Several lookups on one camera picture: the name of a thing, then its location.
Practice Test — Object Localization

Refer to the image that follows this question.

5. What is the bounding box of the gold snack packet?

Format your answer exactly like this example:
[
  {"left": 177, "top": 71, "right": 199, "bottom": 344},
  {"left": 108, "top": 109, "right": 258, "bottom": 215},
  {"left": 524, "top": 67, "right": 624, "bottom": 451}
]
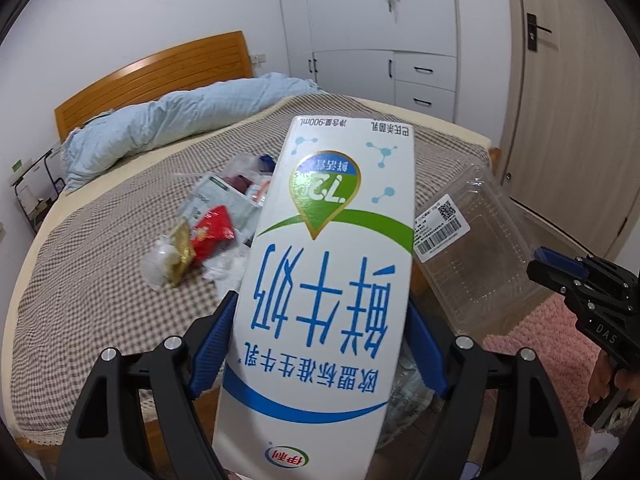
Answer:
[{"left": 167, "top": 220, "right": 197, "bottom": 287}]

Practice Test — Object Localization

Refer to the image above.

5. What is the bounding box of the light blue duvet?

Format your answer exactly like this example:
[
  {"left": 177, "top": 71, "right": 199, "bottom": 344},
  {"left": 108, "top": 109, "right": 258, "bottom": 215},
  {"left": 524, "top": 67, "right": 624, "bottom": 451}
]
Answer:
[{"left": 61, "top": 72, "right": 328, "bottom": 193}]

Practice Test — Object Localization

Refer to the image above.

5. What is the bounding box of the pink shaggy rug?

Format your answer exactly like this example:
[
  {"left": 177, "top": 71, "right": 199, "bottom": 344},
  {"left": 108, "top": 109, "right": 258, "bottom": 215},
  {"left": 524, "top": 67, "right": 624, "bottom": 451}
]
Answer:
[{"left": 482, "top": 292, "right": 606, "bottom": 461}]

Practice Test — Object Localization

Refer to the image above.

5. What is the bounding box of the clear plastic food container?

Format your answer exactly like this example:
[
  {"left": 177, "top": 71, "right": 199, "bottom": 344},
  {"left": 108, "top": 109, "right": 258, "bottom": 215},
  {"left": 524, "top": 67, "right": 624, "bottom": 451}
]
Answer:
[{"left": 412, "top": 165, "right": 543, "bottom": 333}]

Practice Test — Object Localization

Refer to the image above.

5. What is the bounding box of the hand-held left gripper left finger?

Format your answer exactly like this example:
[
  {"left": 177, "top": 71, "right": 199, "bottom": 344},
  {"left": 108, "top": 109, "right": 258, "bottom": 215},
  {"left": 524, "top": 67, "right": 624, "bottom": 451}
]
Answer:
[{"left": 57, "top": 290, "right": 241, "bottom": 480}]

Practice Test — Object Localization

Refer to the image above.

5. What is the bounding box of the black door handle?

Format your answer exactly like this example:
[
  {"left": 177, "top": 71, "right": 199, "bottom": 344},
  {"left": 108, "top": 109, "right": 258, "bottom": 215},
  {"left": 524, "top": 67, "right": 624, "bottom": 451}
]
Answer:
[{"left": 526, "top": 11, "right": 553, "bottom": 53}]

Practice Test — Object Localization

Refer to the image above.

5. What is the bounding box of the person's right hand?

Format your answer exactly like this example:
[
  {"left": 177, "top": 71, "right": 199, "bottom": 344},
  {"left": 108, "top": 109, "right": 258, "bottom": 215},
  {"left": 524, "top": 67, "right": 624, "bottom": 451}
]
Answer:
[{"left": 586, "top": 355, "right": 640, "bottom": 411}]

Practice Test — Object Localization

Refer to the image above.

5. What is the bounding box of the white wardrobe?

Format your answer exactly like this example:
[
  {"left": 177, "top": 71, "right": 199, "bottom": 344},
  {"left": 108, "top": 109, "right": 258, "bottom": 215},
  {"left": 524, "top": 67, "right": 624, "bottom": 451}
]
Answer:
[{"left": 275, "top": 0, "right": 508, "bottom": 128}]

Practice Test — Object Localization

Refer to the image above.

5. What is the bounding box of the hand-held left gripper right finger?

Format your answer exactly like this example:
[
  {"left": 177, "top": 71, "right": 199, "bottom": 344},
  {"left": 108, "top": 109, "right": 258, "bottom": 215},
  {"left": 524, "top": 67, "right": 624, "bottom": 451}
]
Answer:
[{"left": 407, "top": 301, "right": 583, "bottom": 480}]

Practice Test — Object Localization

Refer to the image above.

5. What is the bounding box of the white blue milk carton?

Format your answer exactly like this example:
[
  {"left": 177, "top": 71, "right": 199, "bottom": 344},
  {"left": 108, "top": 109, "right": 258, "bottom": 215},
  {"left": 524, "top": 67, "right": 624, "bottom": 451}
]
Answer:
[{"left": 211, "top": 115, "right": 416, "bottom": 480}]

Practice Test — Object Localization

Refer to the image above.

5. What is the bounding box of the wooden bed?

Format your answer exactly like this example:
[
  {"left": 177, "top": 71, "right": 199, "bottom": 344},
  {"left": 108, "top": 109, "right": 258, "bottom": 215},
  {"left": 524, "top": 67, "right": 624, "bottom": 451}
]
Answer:
[{"left": 10, "top": 31, "right": 503, "bottom": 480}]

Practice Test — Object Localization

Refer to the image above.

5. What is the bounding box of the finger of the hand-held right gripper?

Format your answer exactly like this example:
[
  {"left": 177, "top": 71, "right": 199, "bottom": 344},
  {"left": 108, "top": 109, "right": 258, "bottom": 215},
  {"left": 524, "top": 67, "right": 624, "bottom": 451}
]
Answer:
[
  {"left": 533, "top": 246, "right": 640, "bottom": 293},
  {"left": 526, "top": 258, "right": 601, "bottom": 311}
]

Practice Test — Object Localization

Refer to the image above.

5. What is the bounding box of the black metal bedside table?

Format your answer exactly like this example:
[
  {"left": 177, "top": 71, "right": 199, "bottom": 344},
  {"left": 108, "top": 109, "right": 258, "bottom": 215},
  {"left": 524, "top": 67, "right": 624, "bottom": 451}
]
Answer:
[{"left": 7, "top": 140, "right": 66, "bottom": 231}]

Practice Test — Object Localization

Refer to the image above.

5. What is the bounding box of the white bag green stripe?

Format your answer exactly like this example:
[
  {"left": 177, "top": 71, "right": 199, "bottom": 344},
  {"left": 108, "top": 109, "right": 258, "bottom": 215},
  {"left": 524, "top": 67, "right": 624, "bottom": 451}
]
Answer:
[{"left": 177, "top": 174, "right": 238, "bottom": 223}]

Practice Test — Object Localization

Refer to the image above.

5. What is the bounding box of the clear plastic bag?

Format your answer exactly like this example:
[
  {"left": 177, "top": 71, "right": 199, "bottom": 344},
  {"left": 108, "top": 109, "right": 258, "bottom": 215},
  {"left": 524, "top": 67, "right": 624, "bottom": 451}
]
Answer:
[{"left": 222, "top": 154, "right": 275, "bottom": 177}]

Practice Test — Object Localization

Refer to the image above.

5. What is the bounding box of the light wood door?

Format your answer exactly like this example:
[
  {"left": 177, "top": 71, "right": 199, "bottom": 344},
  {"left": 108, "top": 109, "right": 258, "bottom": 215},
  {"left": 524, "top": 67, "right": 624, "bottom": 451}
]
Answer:
[{"left": 500, "top": 0, "right": 640, "bottom": 261}]

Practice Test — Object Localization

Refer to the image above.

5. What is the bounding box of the red snack packet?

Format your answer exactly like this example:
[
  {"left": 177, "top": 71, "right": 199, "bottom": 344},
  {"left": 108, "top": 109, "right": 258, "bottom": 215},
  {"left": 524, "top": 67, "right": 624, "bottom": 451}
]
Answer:
[{"left": 192, "top": 205, "right": 236, "bottom": 263}]

